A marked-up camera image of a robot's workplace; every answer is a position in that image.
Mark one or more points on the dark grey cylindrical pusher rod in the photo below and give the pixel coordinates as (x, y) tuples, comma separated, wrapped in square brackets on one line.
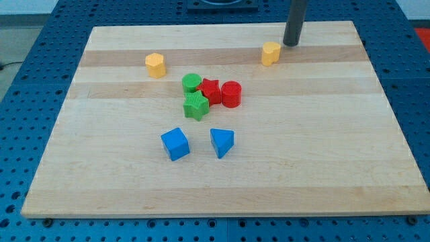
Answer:
[(296, 17)]

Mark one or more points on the green cylinder block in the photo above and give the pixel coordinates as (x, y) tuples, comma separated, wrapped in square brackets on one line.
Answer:
[(190, 82)]

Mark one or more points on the red cylinder block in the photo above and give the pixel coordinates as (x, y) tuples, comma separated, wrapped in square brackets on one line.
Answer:
[(231, 94)]

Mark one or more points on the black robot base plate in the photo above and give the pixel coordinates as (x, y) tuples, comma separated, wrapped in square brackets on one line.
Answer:
[(221, 5)]

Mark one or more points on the light wooden board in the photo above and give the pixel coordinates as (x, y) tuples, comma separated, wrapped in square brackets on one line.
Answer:
[(314, 134)]

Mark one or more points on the blue cube block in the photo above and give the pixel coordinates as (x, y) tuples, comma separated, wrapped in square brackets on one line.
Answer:
[(175, 144)]

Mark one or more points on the blue triangle block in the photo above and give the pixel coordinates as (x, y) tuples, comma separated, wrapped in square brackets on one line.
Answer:
[(222, 140)]

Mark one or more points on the red star block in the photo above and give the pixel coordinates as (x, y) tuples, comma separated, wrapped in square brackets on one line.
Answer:
[(211, 90)]

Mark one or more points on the green star block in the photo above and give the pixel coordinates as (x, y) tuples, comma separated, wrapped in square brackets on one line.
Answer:
[(195, 105)]

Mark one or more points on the yellow hexagon block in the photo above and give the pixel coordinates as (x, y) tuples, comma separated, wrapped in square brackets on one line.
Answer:
[(155, 65)]

